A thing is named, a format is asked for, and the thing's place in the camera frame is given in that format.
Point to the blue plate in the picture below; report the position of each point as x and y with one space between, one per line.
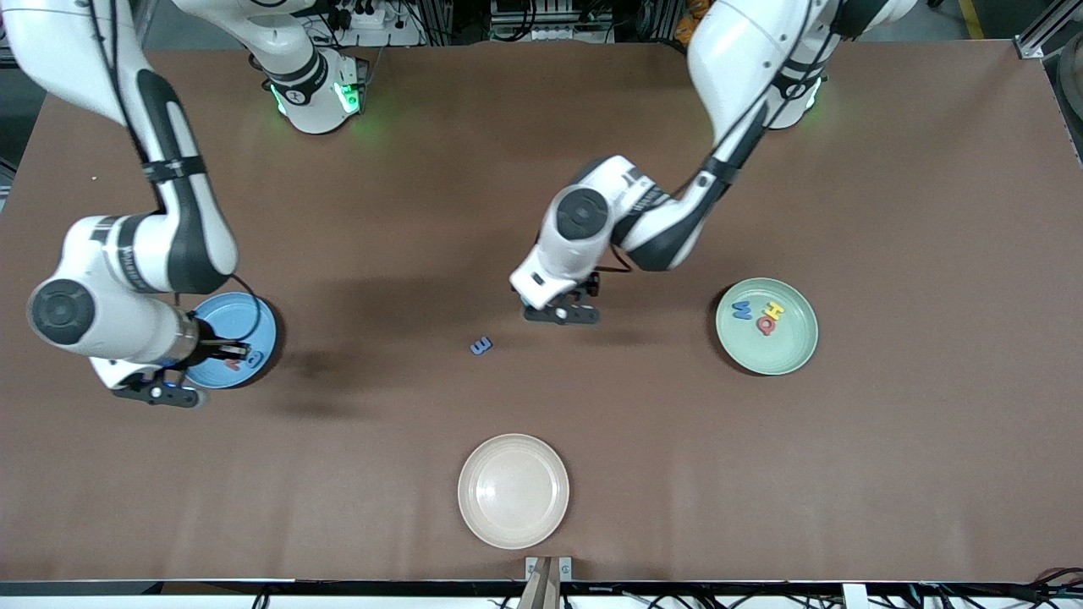
254 321

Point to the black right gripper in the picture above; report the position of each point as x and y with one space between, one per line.
209 347

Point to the yellow capital letter H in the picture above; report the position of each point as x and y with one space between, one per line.
775 309

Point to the metal table edge bracket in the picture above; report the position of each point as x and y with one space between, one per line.
531 567

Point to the beige plate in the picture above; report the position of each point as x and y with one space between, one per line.
514 491

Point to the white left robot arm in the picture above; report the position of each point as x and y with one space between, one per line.
744 51

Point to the blue small letter m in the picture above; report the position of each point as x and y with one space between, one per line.
481 346

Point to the blue capital letter W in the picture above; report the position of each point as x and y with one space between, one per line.
742 310

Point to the camera mount pole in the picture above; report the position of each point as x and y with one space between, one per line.
543 592

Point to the brown table cover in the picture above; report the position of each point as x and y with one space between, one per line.
761 474

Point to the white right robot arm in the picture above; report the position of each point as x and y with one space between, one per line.
127 262

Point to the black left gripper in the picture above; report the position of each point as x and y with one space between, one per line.
592 285

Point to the aluminium frame profile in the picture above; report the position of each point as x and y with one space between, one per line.
1036 44

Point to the green plate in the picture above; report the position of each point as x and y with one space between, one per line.
787 351

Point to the white power strip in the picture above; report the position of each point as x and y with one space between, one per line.
372 19

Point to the black equipment rack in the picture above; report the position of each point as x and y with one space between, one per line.
550 21

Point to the orange packets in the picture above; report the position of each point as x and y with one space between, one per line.
685 30

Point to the red capital letter Q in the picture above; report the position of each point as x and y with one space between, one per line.
763 328

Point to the white table edge rail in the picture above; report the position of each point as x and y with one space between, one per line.
85 602

